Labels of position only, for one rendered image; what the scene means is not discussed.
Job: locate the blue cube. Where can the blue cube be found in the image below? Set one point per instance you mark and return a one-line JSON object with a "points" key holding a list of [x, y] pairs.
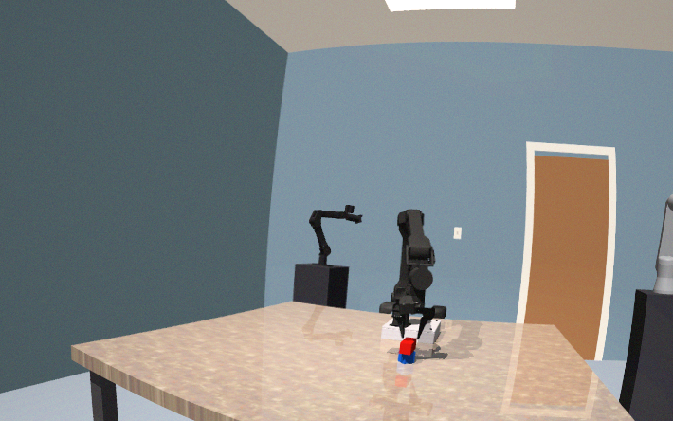
{"points": [[406, 358]]}

